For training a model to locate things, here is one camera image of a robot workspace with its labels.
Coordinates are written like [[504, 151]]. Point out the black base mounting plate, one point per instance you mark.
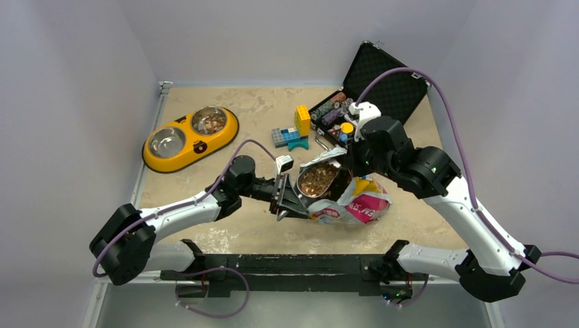
[[364, 274]]

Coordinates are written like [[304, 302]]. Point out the silver metal scoop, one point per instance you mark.
[[316, 179]]

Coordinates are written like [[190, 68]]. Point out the teal arch toy piece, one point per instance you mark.
[[303, 144]]

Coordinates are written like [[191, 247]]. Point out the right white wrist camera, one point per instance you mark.
[[365, 112]]

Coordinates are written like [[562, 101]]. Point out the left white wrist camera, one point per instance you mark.
[[284, 163]]

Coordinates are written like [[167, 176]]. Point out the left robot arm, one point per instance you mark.
[[126, 244]]

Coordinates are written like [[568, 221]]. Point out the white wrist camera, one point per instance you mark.
[[365, 112], [284, 163]]

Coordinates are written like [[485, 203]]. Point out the black poker chip case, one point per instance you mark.
[[397, 95]]

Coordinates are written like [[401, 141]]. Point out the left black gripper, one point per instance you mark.
[[286, 200]]

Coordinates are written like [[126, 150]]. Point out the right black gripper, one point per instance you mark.
[[356, 167]]

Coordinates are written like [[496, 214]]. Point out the yellow double pet bowl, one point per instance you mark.
[[189, 139]]

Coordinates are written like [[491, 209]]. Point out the yellow toy brick block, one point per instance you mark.
[[302, 120]]

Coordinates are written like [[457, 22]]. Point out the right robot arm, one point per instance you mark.
[[491, 267]]

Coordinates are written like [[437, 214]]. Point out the colourful pet food bag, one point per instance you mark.
[[349, 200]]

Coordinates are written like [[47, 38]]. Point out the blue grey toy brick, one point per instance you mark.
[[283, 136]]

